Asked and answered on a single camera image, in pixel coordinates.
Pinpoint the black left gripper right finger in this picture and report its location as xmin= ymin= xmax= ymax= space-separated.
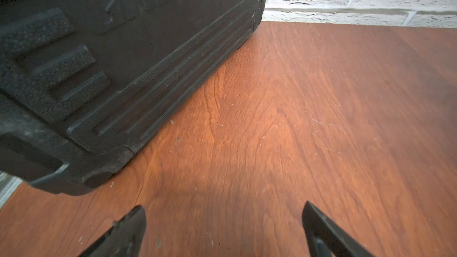
xmin=302 ymin=201 xmax=372 ymax=257

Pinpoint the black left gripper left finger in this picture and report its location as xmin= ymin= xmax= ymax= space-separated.
xmin=79 ymin=205 xmax=147 ymax=257

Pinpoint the black plastic tool case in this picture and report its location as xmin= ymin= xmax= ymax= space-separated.
xmin=1 ymin=0 xmax=265 ymax=196

